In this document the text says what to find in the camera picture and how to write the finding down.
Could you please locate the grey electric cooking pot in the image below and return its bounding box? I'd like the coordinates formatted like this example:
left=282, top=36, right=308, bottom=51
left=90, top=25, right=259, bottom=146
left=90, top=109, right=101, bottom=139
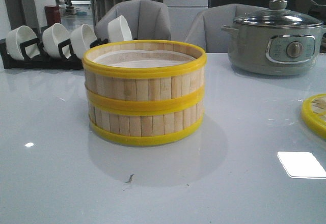
left=221, top=24, right=325, bottom=76

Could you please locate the woven bamboo steamer lid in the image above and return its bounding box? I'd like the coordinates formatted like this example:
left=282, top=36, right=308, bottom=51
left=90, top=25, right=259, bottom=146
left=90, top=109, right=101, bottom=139
left=301, top=93, right=325, bottom=139

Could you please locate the black bowl rack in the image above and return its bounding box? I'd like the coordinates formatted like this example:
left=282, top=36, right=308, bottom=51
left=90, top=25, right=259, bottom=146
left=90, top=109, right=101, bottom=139
left=0, top=38, right=110, bottom=70

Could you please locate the bamboo steamer tray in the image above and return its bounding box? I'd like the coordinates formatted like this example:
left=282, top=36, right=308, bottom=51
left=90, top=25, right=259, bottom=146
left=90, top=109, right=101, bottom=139
left=89, top=100, right=204, bottom=146
left=82, top=40, right=207, bottom=116

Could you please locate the grey chair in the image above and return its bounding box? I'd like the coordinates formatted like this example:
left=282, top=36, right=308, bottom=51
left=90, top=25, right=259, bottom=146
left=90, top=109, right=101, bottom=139
left=184, top=4, right=264, bottom=53
left=94, top=0, right=171, bottom=40

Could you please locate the white bowl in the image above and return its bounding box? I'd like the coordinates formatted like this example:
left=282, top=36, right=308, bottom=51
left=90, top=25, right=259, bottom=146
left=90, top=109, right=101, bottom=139
left=42, top=23, right=70, bottom=58
left=107, top=15, right=132, bottom=42
left=6, top=25, right=37, bottom=61
left=70, top=24, right=97, bottom=59

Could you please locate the white cabinet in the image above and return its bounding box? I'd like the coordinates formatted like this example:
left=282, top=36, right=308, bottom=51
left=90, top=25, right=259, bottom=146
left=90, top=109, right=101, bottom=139
left=163, top=0, right=208, bottom=41

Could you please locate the glass pot lid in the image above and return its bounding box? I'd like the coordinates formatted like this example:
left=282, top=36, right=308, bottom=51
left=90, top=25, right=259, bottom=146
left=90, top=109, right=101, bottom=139
left=233, top=0, right=323, bottom=28

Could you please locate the red trash bin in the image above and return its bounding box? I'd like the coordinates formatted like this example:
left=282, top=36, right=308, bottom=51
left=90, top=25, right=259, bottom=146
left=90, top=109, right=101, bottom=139
left=44, top=5, right=61, bottom=27

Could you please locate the left grey chair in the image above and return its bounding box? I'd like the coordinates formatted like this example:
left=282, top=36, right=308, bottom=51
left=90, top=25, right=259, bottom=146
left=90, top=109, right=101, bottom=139
left=94, top=0, right=171, bottom=40

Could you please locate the right grey chair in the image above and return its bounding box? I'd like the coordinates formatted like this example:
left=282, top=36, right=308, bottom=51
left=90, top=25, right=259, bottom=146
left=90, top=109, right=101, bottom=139
left=184, top=4, right=264, bottom=53

